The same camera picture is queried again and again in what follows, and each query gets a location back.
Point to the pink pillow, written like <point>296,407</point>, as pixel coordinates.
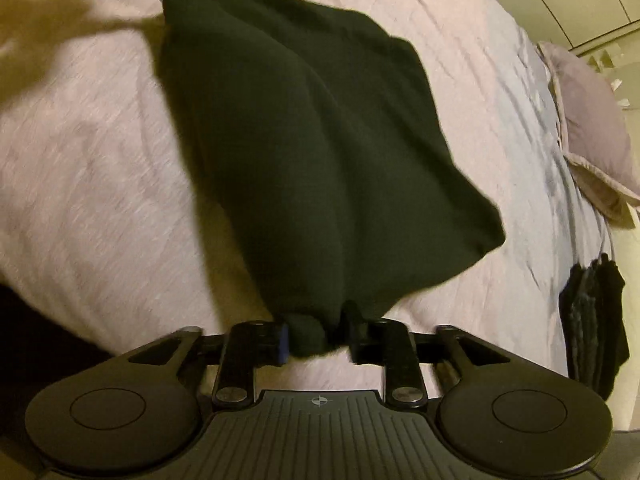
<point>590,110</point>

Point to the black clothes pile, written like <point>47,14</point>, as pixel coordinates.
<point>595,320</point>

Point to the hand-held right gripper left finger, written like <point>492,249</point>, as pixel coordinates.
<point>283,347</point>

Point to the dark green garment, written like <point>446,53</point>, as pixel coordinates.
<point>310,160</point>

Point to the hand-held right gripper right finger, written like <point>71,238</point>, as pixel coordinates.
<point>357,342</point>

